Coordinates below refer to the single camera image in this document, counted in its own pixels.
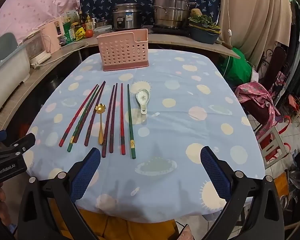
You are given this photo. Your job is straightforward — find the green plastic bag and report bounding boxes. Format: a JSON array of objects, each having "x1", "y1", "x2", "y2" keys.
[{"x1": 219, "y1": 47, "x2": 255, "y2": 84}]

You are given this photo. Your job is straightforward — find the green and white packet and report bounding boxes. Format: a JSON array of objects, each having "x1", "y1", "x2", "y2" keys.
[{"x1": 62, "y1": 21, "x2": 77, "y2": 45}]

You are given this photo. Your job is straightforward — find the orange cloth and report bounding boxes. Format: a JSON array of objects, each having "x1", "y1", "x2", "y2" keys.
[{"x1": 50, "y1": 200, "x2": 182, "y2": 240}]

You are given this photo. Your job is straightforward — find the blue planet-print tablecloth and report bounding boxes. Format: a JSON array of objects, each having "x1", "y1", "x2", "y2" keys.
[{"x1": 24, "y1": 49, "x2": 265, "y2": 217}]

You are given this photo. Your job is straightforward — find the beige curtain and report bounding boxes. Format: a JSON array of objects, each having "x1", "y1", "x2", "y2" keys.
[{"x1": 219, "y1": 0, "x2": 294, "y2": 65}]

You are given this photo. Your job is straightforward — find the blue plastic basin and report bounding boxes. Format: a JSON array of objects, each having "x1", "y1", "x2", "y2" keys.
[{"x1": 189, "y1": 26, "x2": 221, "y2": 45}]

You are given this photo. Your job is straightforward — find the pink floral cloth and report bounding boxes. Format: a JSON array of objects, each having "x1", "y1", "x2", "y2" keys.
[{"x1": 235, "y1": 81, "x2": 282, "y2": 123}]

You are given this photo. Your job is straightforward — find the clear lidded food container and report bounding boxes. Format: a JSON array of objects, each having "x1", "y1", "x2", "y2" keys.
[{"x1": 93, "y1": 25, "x2": 113, "y2": 37}]

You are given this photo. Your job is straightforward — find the white cord with switch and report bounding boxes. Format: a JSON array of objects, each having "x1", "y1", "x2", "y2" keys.
[{"x1": 225, "y1": 0, "x2": 234, "y2": 46}]

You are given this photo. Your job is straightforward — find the white ceramic soup spoon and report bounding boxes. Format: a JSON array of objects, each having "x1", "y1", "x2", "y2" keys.
[{"x1": 136, "y1": 89, "x2": 150, "y2": 115}]

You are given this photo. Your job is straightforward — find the dark sauce bottle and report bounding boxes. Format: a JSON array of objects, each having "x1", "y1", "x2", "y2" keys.
[{"x1": 79, "y1": 11, "x2": 87, "y2": 29}]

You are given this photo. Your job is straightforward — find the gold flower-shaped spoon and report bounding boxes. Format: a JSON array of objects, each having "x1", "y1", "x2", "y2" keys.
[{"x1": 94, "y1": 103, "x2": 106, "y2": 146}]

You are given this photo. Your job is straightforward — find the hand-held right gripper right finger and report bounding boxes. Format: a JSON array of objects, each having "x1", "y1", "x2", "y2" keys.
[{"x1": 200, "y1": 146, "x2": 285, "y2": 240}]

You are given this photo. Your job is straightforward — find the person's left hand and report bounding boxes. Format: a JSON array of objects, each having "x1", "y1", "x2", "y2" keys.
[{"x1": 0, "y1": 182, "x2": 13, "y2": 228}]

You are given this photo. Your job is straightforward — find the pink kitchen appliance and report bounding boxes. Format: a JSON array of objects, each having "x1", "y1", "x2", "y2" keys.
[{"x1": 41, "y1": 17, "x2": 65, "y2": 53}]

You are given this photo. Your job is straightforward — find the silver rice cooker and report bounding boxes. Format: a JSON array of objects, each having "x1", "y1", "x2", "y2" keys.
[{"x1": 112, "y1": 3, "x2": 142, "y2": 32}]

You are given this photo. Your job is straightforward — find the white plastic bag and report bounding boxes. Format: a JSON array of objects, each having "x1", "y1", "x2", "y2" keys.
[{"x1": 61, "y1": 10, "x2": 79, "y2": 23}]

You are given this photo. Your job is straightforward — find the leafy green vegetables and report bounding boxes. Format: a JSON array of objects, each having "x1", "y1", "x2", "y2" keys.
[{"x1": 189, "y1": 15, "x2": 219, "y2": 29}]

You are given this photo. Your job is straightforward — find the white countertop oven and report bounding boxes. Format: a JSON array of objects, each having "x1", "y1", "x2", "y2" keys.
[{"x1": 27, "y1": 34, "x2": 53, "y2": 64}]

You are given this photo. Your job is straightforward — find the pink perforated utensil basket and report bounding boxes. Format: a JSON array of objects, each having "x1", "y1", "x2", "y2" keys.
[{"x1": 96, "y1": 29, "x2": 150, "y2": 72}]

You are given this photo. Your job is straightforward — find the white storage bin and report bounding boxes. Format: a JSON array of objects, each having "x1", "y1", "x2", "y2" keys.
[{"x1": 0, "y1": 32, "x2": 32, "y2": 126}]

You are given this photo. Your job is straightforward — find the white and red stool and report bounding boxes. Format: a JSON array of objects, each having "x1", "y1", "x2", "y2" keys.
[{"x1": 256, "y1": 125, "x2": 290, "y2": 169}]

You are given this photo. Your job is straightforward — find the stainless steel steamer pot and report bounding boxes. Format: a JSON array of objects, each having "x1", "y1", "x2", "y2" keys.
[{"x1": 151, "y1": 0, "x2": 198, "y2": 29}]

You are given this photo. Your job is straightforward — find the dark metal chair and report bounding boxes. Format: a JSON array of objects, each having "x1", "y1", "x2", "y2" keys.
[{"x1": 256, "y1": 46, "x2": 294, "y2": 98}]

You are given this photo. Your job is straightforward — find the dark maroon chopstick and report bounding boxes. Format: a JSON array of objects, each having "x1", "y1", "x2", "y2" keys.
[
  {"x1": 84, "y1": 81, "x2": 107, "y2": 147},
  {"x1": 109, "y1": 82, "x2": 118, "y2": 154},
  {"x1": 101, "y1": 84, "x2": 115, "y2": 158},
  {"x1": 72, "y1": 80, "x2": 107, "y2": 144}
]

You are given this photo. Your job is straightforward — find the yellow packet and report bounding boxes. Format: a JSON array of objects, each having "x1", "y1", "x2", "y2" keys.
[{"x1": 75, "y1": 27, "x2": 87, "y2": 41}]

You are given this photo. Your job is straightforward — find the pink dotted sheet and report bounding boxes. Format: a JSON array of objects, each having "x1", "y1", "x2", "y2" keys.
[{"x1": 0, "y1": 0, "x2": 88, "y2": 46}]

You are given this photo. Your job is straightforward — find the red chopstick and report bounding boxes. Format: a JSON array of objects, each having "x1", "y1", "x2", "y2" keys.
[
  {"x1": 119, "y1": 83, "x2": 125, "y2": 155},
  {"x1": 59, "y1": 84, "x2": 99, "y2": 147}
]

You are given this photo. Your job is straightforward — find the green chopstick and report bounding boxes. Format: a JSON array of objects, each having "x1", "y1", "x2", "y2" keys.
[
  {"x1": 67, "y1": 85, "x2": 101, "y2": 152},
  {"x1": 126, "y1": 84, "x2": 137, "y2": 160}
]

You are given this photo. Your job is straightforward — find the yellow oil bottle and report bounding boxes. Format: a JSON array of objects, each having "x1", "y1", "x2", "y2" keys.
[{"x1": 85, "y1": 15, "x2": 95, "y2": 30}]

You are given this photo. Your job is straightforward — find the black induction cooktop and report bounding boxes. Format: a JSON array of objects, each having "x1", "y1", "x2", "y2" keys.
[{"x1": 149, "y1": 26, "x2": 192, "y2": 36}]

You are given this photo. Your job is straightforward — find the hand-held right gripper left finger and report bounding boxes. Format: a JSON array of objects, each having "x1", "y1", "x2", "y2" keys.
[{"x1": 16, "y1": 147, "x2": 102, "y2": 240}]

